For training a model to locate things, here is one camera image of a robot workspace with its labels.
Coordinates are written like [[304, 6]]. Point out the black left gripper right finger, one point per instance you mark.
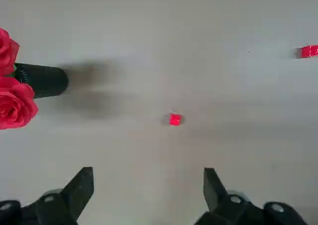
[[216, 197]]

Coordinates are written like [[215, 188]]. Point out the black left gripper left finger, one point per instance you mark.
[[74, 195]]

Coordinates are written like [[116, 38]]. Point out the small red block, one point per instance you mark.
[[175, 119], [309, 52]]

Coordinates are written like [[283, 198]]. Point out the red artificial rose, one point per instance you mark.
[[6, 51], [15, 103]]

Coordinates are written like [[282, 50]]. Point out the black vase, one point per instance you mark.
[[47, 81]]

